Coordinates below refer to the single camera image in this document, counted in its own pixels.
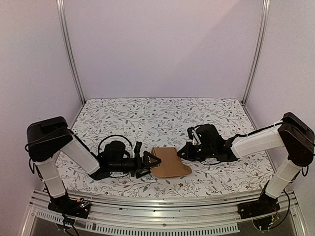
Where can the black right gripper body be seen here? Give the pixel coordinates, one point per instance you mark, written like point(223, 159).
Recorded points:
point(195, 151)

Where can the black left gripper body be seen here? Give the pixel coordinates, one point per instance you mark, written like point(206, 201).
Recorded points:
point(134, 166)

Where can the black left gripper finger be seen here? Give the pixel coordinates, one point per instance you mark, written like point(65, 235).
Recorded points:
point(150, 160)
point(142, 172)

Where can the brown cardboard box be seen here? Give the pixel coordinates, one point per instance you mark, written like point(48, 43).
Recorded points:
point(171, 165)

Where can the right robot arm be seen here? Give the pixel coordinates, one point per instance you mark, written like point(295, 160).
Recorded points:
point(290, 134)

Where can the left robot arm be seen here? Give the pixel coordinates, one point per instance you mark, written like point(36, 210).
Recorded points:
point(46, 138)

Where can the floral patterned table mat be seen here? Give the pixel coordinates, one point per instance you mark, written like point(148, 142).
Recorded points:
point(163, 122)

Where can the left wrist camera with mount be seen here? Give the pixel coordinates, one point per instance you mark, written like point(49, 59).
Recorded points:
point(137, 149)

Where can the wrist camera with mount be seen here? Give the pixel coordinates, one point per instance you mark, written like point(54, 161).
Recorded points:
point(193, 135)
point(137, 149)

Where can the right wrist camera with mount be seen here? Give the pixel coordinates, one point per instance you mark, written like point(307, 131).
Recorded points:
point(193, 135)

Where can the aluminium front rail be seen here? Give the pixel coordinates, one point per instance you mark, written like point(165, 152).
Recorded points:
point(128, 216)

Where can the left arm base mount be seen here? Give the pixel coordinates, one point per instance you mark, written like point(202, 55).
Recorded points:
point(65, 205)

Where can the right aluminium frame post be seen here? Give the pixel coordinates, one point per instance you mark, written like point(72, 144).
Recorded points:
point(258, 49)

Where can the aluminium frame post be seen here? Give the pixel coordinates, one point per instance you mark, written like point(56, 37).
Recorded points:
point(258, 49)
point(69, 51)

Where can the left aluminium frame post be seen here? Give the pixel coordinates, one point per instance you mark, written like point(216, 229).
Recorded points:
point(69, 51)

